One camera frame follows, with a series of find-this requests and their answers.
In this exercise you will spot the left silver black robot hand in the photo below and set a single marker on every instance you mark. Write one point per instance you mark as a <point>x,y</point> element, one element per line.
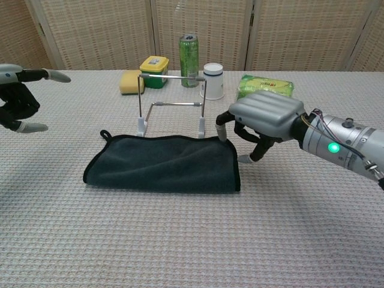
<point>21,99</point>

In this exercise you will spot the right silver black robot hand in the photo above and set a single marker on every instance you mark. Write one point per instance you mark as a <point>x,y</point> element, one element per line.
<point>267,112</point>

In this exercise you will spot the yellow and dark towel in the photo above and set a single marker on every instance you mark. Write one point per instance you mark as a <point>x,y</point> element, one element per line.
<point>165,165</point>

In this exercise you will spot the green tissue pack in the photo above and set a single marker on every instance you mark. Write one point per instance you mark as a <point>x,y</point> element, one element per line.
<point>264,85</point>

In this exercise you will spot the white paper cup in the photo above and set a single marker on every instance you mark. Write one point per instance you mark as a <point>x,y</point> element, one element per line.
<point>214,85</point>

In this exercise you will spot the green drink can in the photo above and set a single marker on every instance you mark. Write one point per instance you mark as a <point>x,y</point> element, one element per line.
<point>189,57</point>

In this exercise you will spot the beige folding screen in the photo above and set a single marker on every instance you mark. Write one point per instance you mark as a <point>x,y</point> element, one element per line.
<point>105,33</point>

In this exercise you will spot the yellow sponge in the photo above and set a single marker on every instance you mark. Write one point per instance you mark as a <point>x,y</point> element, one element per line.
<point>129,84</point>

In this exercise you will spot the green container with yellow lid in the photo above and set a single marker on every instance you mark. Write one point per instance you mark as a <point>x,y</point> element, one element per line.
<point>154,67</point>

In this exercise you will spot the grey woven tablecloth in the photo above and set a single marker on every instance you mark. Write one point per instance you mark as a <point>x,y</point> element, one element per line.
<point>192,234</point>

